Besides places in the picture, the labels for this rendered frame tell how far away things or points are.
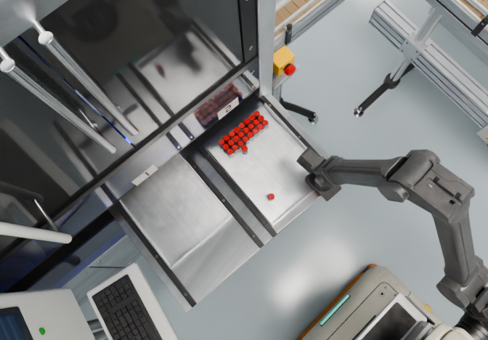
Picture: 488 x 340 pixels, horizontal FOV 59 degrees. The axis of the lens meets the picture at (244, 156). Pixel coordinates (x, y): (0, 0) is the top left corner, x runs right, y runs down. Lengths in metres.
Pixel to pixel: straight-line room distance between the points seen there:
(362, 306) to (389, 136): 0.97
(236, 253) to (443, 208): 0.79
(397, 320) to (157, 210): 0.81
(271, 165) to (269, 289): 0.99
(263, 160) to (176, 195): 0.32
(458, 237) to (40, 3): 0.82
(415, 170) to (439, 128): 1.79
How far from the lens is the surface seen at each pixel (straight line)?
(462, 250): 0.99
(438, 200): 0.84
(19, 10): 0.67
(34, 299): 1.41
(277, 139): 1.51
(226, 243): 1.45
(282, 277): 2.32
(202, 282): 1.46
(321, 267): 2.34
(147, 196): 1.51
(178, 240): 1.47
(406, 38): 2.15
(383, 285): 2.11
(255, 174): 1.47
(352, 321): 2.09
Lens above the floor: 2.32
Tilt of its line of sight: 75 degrees down
